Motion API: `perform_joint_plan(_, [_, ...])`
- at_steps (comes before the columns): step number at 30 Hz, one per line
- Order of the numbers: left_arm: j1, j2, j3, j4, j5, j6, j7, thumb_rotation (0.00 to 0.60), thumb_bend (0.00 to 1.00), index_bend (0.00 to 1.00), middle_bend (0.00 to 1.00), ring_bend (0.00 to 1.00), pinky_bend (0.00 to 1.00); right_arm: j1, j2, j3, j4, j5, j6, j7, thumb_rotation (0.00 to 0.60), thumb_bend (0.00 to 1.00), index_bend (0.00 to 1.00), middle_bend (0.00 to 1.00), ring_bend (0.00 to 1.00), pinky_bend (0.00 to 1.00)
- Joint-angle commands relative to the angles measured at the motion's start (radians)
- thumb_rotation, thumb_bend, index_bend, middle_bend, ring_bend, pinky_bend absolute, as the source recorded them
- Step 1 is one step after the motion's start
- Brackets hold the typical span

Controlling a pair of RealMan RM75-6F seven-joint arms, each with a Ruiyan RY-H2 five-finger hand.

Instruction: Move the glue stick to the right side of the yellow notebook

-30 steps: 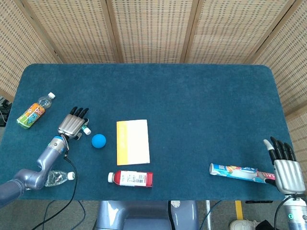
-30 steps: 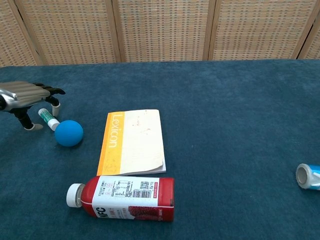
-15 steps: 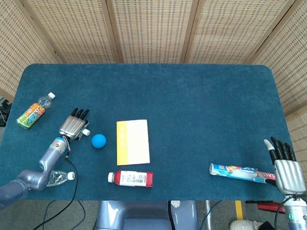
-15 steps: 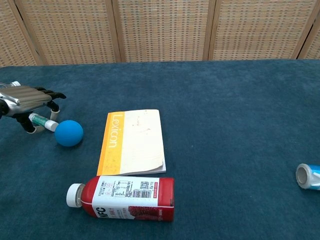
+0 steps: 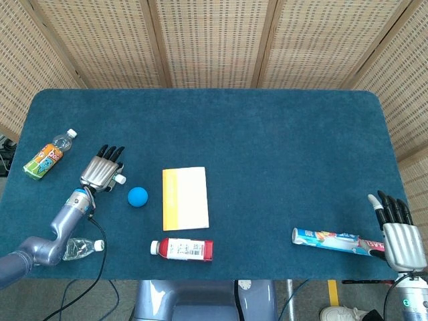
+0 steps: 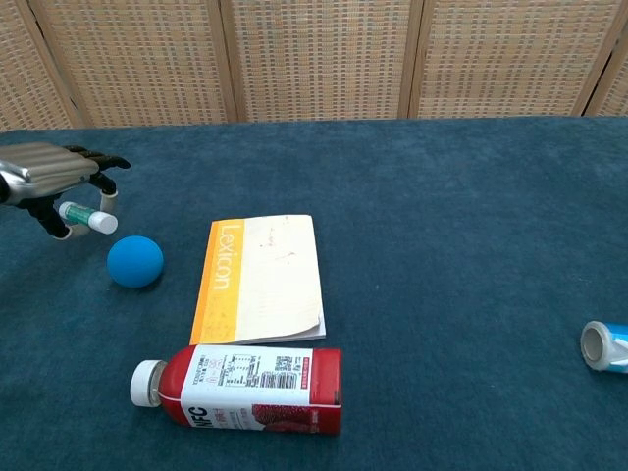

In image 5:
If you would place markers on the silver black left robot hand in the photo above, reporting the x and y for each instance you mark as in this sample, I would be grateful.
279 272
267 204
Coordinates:
98 172

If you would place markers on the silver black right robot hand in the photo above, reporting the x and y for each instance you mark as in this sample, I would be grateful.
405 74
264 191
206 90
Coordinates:
404 244

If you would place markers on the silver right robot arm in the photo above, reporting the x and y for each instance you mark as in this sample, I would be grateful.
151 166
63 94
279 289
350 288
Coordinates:
416 297

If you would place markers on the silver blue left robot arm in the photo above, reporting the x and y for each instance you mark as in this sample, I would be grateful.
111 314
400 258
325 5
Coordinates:
63 222

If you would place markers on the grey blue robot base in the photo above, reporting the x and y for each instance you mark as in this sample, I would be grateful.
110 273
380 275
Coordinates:
200 297

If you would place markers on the blue foam ball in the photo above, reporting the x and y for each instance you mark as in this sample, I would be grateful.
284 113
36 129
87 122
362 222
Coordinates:
137 197

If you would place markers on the orange and cream notepad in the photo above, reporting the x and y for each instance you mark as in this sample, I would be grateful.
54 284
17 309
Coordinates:
187 200

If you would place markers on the orange label drink bottle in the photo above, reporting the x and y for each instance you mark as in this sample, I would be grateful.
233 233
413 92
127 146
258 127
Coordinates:
45 160

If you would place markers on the blue white plastic wrap box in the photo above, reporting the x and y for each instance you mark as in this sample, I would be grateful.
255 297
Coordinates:
327 240

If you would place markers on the clear empty plastic bottle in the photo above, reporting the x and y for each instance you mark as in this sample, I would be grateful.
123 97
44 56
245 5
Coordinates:
83 248

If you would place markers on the yellow floor tape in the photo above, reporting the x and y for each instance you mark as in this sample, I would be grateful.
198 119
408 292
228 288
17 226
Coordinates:
333 292

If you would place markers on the white shoe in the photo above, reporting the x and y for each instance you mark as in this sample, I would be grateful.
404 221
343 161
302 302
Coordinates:
337 314

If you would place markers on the red juice bottle white cap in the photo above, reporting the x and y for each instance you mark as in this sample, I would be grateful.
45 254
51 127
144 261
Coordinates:
187 249

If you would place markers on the metal table leg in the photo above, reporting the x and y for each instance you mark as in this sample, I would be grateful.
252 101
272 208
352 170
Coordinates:
290 287

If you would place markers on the teal table cloth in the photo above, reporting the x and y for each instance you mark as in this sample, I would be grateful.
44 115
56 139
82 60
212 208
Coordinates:
250 133

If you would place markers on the woven bamboo folding screen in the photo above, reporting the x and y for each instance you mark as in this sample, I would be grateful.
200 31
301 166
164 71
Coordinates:
210 40

